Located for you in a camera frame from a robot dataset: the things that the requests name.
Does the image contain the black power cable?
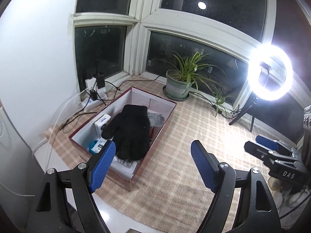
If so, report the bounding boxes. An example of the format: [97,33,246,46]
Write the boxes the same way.
[59,75,168,133]

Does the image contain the small green plant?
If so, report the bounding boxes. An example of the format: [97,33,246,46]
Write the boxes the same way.
[210,87,236,118]

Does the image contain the colourful patterned tissue packet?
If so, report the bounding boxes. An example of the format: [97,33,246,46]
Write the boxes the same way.
[94,114,112,139]

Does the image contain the grey pouch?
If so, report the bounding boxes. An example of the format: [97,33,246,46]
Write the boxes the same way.
[95,138,110,154]

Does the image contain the black power adapter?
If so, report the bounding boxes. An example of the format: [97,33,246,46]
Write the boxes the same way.
[93,72,106,89]

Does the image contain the red cardboard box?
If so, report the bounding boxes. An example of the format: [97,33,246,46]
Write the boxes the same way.
[68,86,177,192]

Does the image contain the plaid tablecloth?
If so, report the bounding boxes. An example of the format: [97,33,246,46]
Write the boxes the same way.
[41,74,307,233]

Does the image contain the white cables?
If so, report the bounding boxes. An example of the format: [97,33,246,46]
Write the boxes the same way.
[33,92,88,170]

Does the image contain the large potted plant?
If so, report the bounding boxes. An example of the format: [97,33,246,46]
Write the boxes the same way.
[160,51,220,102]

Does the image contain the black tripod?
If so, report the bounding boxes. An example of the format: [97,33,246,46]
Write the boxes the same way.
[229,95,259,133]

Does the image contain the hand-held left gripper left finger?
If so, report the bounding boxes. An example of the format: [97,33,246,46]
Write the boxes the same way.
[29,140,116,233]

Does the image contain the orange and white tissue packet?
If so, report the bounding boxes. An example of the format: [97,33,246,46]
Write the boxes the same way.
[110,155,139,180]

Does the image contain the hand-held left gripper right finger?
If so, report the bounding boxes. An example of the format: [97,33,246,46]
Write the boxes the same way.
[191,140,282,233]

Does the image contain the white power strip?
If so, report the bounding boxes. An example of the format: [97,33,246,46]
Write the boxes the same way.
[81,91,108,110]

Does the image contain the white window frame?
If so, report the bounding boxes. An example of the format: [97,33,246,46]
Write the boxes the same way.
[69,0,311,151]

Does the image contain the white crumpled cloth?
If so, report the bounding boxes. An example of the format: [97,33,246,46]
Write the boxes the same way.
[268,177,311,214]

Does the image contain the black ring light cable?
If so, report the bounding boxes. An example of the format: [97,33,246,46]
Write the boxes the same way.
[190,90,243,119]

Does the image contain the white printed mask packet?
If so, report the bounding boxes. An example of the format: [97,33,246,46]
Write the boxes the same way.
[147,110,166,128]

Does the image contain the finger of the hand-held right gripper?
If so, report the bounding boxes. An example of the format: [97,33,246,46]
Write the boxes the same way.
[245,141,275,162]
[256,134,295,152]

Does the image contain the black knit glove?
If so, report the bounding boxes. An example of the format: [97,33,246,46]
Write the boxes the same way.
[101,104,151,161]

